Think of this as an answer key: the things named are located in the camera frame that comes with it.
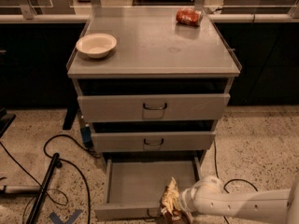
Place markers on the bottom grey drawer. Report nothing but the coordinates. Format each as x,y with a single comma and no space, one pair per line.
134,188

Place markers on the brown chip bag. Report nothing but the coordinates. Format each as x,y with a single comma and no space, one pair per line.
169,206

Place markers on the middle grey drawer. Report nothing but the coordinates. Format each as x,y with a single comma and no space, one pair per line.
140,142

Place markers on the red soda can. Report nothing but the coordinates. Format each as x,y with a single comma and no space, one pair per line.
189,16

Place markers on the blue power adapter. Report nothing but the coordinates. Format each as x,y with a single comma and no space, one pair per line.
86,137

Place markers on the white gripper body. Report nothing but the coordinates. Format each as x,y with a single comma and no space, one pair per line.
186,199

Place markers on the white tube on floor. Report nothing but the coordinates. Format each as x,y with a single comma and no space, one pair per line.
9,189

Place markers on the grey drawer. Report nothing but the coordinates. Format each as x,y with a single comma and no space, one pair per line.
140,142
134,188
153,107

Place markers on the top grey drawer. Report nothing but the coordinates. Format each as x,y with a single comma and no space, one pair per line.
153,107

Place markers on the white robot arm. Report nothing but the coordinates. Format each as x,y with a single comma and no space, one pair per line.
273,206

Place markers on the grey drawer cabinet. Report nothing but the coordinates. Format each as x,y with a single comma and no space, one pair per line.
154,55

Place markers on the black bar on floor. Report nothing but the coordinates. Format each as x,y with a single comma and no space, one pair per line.
40,197

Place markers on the white bowl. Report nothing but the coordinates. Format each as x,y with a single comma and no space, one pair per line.
96,45

